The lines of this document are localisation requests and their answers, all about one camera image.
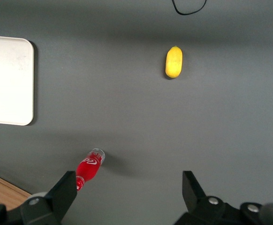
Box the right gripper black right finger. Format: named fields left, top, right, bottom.
left=173, top=171, right=243, bottom=225

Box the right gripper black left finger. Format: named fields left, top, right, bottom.
left=20, top=171, right=78, bottom=225

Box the wooden drawer cabinet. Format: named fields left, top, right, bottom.
left=0, top=170, right=32, bottom=207

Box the red cola bottle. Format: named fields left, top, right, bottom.
left=75, top=148, right=106, bottom=192

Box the white rectangular tray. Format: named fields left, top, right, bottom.
left=0, top=35, right=35, bottom=127

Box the yellow lemon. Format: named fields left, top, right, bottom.
left=165, top=45, right=183, bottom=79

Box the black cable loop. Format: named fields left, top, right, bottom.
left=171, top=0, right=207, bottom=16

